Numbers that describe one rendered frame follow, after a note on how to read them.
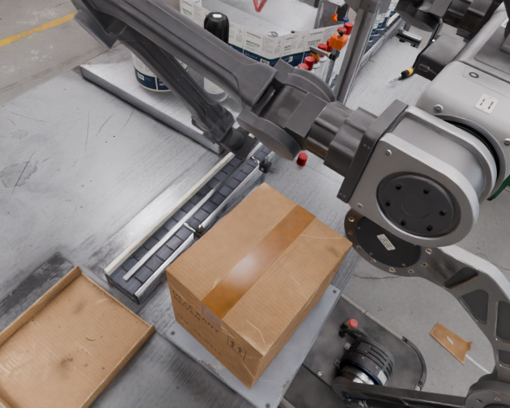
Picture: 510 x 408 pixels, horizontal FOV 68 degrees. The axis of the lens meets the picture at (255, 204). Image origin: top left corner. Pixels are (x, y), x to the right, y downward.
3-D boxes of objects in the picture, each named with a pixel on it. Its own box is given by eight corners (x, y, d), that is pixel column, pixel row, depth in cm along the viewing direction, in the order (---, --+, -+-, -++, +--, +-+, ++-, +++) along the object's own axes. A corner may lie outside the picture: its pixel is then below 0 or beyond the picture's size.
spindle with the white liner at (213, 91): (213, 84, 145) (214, 5, 121) (231, 94, 143) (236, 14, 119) (198, 95, 140) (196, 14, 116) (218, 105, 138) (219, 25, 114)
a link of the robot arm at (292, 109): (314, 143, 46) (339, 108, 46) (249, 105, 49) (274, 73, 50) (319, 167, 55) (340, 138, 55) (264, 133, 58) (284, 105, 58)
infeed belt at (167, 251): (365, 36, 187) (367, 27, 184) (380, 42, 185) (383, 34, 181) (110, 282, 97) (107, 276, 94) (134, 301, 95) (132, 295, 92)
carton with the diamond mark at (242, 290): (252, 242, 108) (264, 180, 86) (322, 295, 100) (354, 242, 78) (174, 320, 92) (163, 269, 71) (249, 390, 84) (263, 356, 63)
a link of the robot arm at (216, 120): (82, 21, 59) (123, -32, 60) (66, 14, 62) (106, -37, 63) (218, 150, 95) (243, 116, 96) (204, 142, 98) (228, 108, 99)
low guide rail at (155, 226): (312, 78, 151) (313, 74, 150) (315, 79, 151) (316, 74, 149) (105, 273, 93) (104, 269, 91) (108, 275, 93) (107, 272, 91)
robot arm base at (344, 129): (344, 206, 49) (377, 138, 39) (294, 174, 52) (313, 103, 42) (375, 170, 53) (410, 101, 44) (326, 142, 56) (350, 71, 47)
